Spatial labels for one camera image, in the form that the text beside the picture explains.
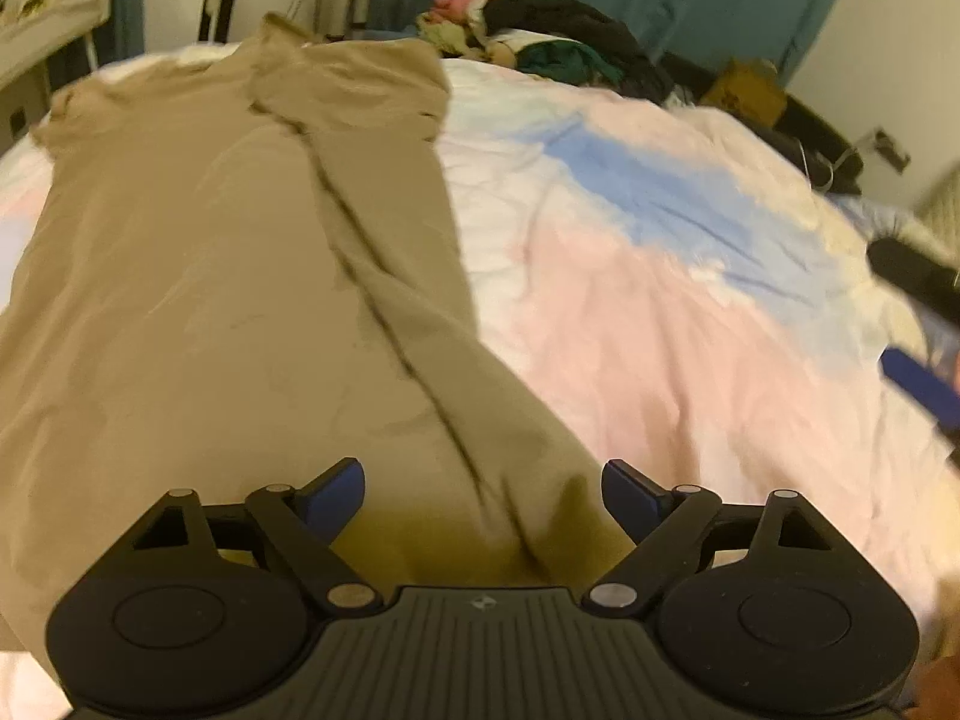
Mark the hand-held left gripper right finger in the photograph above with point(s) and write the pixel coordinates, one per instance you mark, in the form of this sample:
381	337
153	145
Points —
626	493

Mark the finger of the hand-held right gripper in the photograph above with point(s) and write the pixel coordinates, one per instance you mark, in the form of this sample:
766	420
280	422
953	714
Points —
919	382
911	270

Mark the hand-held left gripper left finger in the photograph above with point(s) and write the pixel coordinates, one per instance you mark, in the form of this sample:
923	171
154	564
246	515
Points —
341	493

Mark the tan shirt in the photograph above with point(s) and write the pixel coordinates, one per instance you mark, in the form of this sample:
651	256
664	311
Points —
225	300

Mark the black bag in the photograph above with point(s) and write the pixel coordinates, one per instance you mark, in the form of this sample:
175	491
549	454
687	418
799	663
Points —
814	136

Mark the pastel tie-dye blanket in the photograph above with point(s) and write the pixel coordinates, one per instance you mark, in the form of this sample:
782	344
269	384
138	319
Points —
660	300

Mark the brown cardboard box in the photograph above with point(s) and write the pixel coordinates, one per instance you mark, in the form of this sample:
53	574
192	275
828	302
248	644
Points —
742	88

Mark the black garment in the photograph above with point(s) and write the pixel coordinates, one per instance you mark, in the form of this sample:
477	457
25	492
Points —
585	34

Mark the green garment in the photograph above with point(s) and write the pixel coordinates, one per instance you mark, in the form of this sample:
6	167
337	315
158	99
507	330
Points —
566	61

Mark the floral patterned cloth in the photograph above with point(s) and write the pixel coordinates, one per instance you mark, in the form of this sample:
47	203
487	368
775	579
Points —
450	34

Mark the pink garment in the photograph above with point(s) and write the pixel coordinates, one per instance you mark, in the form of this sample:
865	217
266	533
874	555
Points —
463	1

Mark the white shelf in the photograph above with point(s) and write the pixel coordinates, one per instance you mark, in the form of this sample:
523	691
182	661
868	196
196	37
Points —
45	22

